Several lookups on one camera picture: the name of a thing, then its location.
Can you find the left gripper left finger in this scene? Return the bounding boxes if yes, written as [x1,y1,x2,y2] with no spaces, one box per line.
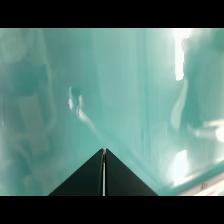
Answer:
[48,148,105,197]

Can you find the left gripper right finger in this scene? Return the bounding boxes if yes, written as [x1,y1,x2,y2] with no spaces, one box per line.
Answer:
[104,148,158,197]

